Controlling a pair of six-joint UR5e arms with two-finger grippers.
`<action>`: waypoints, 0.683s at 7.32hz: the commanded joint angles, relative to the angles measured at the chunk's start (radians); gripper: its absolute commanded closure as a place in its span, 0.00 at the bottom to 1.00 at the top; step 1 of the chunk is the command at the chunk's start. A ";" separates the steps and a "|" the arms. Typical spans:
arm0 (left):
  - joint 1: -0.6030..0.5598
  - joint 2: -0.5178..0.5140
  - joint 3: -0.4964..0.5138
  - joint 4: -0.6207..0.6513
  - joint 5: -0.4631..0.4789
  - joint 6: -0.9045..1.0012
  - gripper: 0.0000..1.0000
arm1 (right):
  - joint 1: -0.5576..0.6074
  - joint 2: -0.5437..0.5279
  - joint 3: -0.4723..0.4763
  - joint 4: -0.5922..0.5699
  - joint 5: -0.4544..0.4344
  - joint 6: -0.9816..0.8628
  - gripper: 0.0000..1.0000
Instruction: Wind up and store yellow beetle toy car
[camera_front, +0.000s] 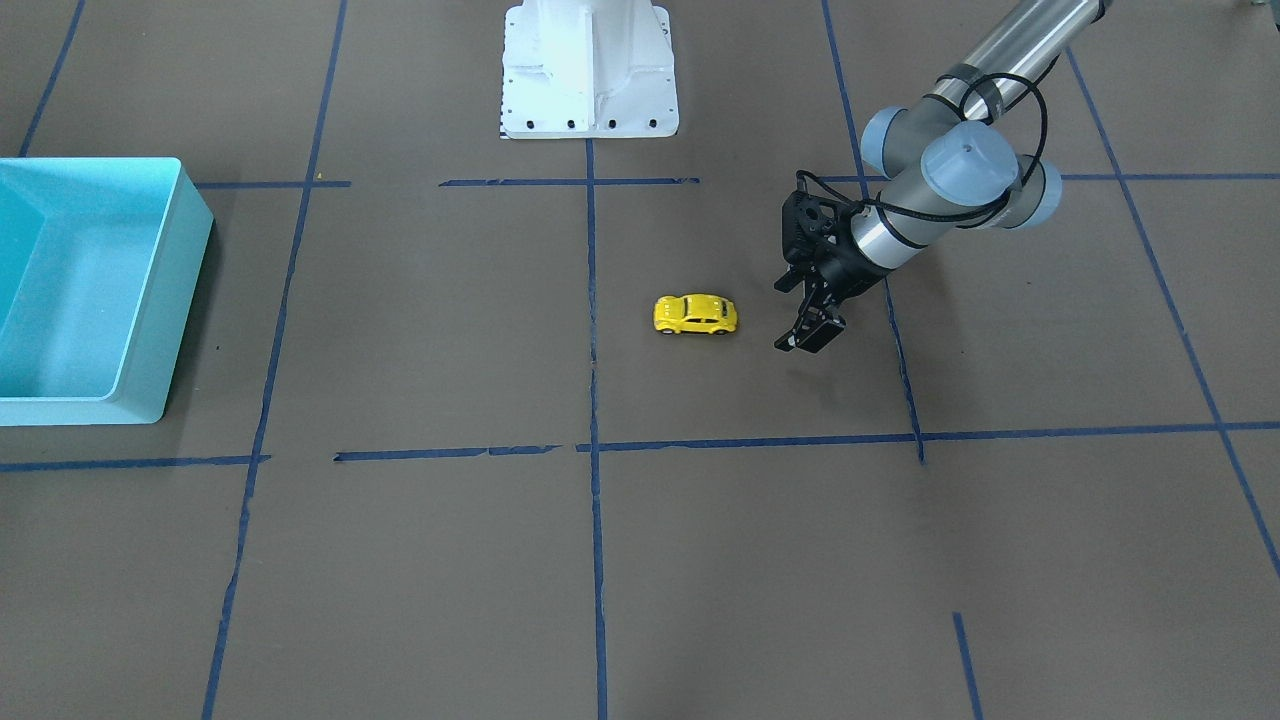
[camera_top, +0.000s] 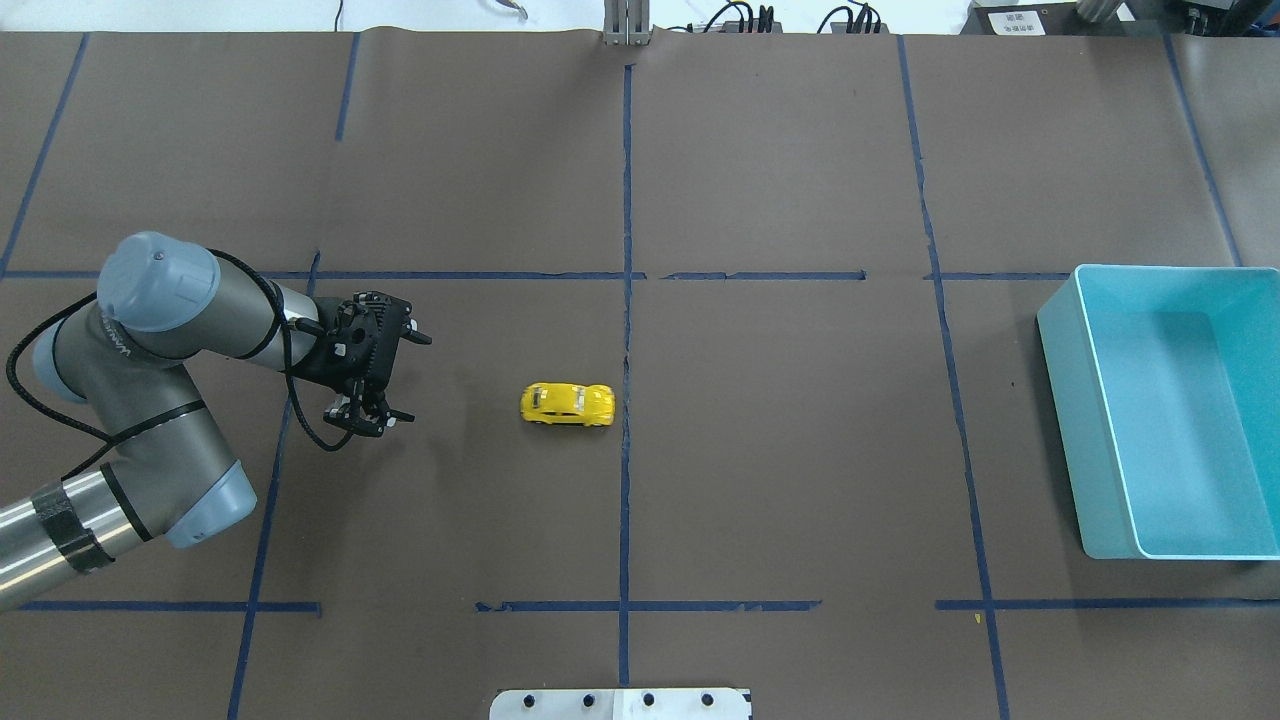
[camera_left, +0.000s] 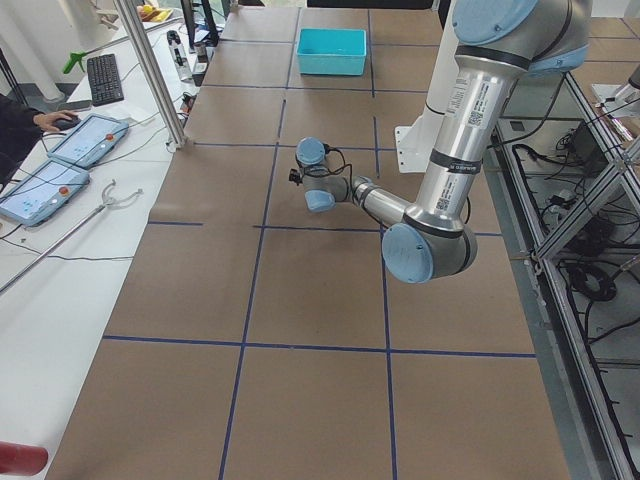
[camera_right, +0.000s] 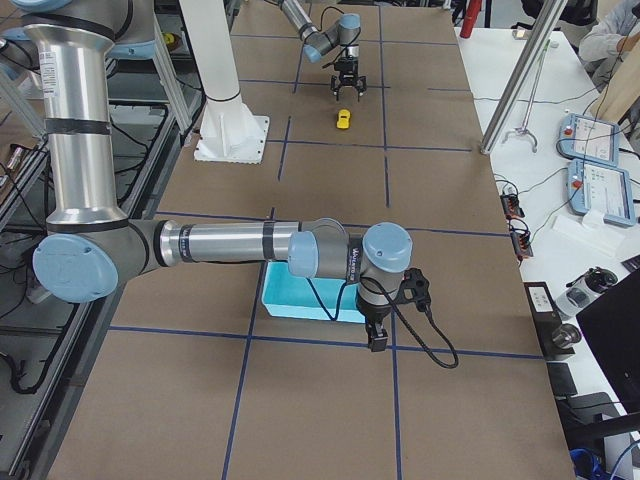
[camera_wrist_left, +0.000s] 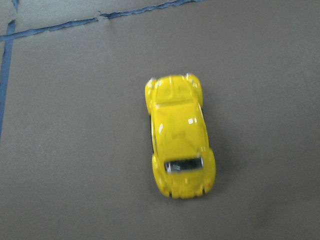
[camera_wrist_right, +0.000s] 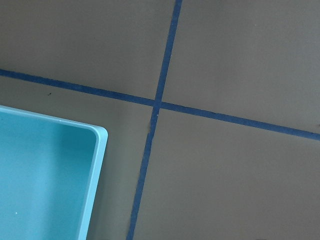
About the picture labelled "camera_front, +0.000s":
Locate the brown paper table cover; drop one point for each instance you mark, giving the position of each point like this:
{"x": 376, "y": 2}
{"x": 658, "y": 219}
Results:
{"x": 426, "y": 455}

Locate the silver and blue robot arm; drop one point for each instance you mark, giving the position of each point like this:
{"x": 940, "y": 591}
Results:
{"x": 945, "y": 167}

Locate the teal plastic bin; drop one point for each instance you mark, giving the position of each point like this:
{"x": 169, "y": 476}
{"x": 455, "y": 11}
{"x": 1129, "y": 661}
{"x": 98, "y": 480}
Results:
{"x": 99, "y": 262}

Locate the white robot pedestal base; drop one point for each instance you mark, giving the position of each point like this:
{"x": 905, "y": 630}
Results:
{"x": 588, "y": 69}

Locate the yellow beetle toy car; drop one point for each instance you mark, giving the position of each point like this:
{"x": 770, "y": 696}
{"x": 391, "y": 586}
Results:
{"x": 696, "y": 313}

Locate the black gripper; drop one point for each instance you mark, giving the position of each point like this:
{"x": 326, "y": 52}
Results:
{"x": 843, "y": 270}

